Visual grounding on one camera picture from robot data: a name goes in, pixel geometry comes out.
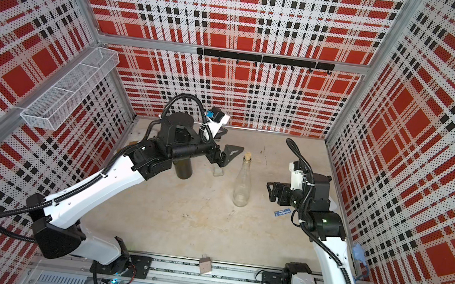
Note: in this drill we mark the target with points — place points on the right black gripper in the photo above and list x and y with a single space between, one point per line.
284 190

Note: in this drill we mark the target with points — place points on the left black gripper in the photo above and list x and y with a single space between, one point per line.
214 157

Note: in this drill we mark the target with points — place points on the small clear black-capped bottle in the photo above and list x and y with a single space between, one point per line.
217 171

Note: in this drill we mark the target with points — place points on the tall clear corked bottle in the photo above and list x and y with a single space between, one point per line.
242 188

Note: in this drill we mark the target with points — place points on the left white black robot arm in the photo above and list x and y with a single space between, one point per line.
57 228

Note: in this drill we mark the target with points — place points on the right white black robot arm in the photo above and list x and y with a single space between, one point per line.
330 245

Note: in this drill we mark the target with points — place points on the dark green wine bottle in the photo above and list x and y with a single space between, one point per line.
183 168

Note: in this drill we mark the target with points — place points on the blue cloth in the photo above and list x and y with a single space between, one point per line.
360 255

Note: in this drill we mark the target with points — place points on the small beige plug adapter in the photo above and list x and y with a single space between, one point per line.
205 265

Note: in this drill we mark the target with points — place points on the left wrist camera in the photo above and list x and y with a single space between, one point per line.
216 119

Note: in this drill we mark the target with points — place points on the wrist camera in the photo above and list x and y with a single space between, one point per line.
216 119
297 176

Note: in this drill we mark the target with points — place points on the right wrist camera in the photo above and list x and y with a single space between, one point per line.
297 176

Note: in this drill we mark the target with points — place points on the black wall hook rail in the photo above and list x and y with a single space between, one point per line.
311 65

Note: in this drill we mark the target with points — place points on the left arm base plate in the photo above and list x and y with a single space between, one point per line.
134 266

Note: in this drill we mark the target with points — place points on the white wire mesh basket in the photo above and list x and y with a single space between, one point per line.
53 107

